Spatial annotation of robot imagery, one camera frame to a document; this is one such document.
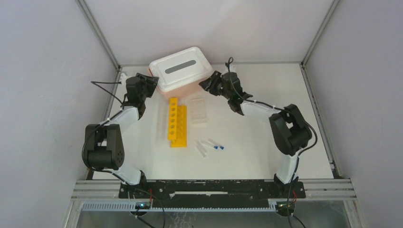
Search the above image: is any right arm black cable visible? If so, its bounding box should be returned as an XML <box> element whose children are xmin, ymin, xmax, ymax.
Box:
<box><xmin>224</xmin><ymin>57</ymin><xmax>318</xmax><ymax>190</ymax></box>

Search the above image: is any pink plastic storage bin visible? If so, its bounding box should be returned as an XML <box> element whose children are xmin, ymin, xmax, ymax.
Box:
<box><xmin>159</xmin><ymin>80</ymin><xmax>203</xmax><ymax>101</ymax></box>

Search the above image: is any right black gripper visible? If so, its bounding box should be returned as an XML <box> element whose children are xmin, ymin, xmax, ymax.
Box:
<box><xmin>199</xmin><ymin>71</ymin><xmax>231</xmax><ymax>101</ymax></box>

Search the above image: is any translucent white bin lid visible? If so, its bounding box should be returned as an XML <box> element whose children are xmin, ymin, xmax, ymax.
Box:
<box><xmin>148</xmin><ymin>47</ymin><xmax>213</xmax><ymax>93</ymax></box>

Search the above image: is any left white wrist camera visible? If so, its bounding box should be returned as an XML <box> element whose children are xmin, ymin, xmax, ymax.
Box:
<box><xmin>120</xmin><ymin>72</ymin><xmax>128</xmax><ymax>84</ymax></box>

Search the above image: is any blue capped tube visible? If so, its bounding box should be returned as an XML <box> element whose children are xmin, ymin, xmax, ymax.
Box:
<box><xmin>208</xmin><ymin>139</ymin><xmax>224</xmax><ymax>150</ymax></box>
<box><xmin>201</xmin><ymin>141</ymin><xmax>219</xmax><ymax>149</ymax></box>

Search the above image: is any clear tube right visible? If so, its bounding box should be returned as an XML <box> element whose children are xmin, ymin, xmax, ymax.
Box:
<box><xmin>196</xmin><ymin>141</ymin><xmax>207</xmax><ymax>157</ymax></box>

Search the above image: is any clear tube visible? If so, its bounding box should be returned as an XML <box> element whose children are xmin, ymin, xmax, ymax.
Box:
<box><xmin>196</xmin><ymin>141</ymin><xmax>207</xmax><ymax>157</ymax></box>
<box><xmin>196</xmin><ymin>145</ymin><xmax>206</xmax><ymax>158</ymax></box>

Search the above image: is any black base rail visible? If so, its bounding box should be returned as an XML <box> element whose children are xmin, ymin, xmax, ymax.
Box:
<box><xmin>118</xmin><ymin>180</ymin><xmax>306</xmax><ymax>209</ymax></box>

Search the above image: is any yellow test tube rack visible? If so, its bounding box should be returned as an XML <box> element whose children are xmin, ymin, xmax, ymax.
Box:
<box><xmin>167</xmin><ymin>97</ymin><xmax>187</xmax><ymax>148</ymax></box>

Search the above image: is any clear tube left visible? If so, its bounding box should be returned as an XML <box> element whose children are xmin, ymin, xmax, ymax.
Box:
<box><xmin>196</xmin><ymin>145</ymin><xmax>206</xmax><ymax>158</ymax></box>

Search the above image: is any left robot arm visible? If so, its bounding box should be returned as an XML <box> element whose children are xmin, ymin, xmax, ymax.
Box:
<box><xmin>81</xmin><ymin>73</ymin><xmax>159</xmax><ymax>198</ymax></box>

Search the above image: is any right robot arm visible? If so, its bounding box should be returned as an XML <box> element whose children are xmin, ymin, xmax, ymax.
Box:
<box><xmin>199</xmin><ymin>71</ymin><xmax>318</xmax><ymax>198</ymax></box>

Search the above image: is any clear well plate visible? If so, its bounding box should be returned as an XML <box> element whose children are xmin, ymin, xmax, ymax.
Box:
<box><xmin>189</xmin><ymin>98</ymin><xmax>207</xmax><ymax>124</ymax></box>

